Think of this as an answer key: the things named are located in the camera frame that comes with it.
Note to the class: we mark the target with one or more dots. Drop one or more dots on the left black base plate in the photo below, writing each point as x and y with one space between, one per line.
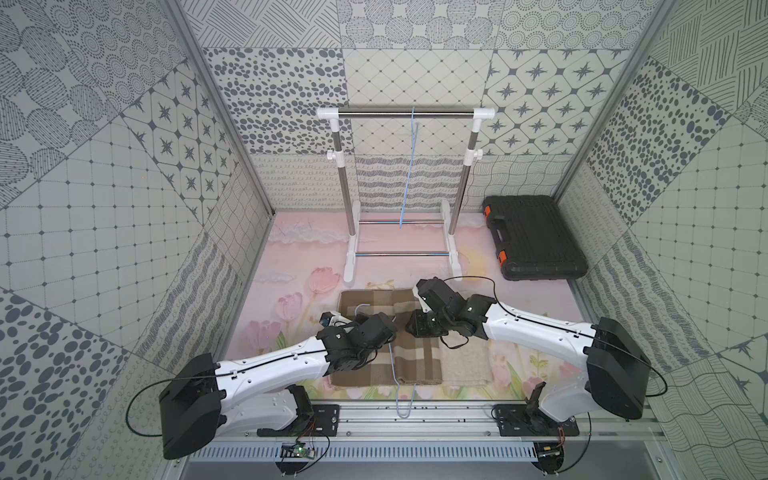
323 421

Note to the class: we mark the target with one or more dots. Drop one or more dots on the brown plaid scarf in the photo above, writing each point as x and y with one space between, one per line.
407 360

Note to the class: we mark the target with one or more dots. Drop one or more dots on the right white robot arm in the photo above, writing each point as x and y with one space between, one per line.
613 369

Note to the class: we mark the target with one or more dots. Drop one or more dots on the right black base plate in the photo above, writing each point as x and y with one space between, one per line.
513 420

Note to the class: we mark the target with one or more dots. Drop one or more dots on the green circuit board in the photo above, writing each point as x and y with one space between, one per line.
298 450

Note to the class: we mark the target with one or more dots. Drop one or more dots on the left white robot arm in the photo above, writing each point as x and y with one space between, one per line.
206 397

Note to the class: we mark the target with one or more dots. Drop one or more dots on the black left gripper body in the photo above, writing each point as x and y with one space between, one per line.
381 327

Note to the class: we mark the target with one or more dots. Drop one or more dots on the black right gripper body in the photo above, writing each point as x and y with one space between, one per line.
429 325

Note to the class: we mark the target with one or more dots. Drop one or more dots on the aluminium mounting rail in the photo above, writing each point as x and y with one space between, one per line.
442 432

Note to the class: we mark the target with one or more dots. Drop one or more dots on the right controller board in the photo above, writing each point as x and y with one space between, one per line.
549 457

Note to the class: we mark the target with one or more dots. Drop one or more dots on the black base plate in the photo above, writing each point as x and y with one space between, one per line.
513 420
323 421

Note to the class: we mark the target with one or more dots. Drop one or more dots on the beige scarf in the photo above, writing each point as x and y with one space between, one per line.
465 363

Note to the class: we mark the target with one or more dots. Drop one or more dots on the black plastic tool case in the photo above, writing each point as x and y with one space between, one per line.
532 240

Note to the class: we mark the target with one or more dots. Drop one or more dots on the pink floral table mat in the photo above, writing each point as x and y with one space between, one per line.
300 276

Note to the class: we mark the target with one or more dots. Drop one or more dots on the blue wire hanger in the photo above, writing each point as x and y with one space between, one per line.
396 384
414 132

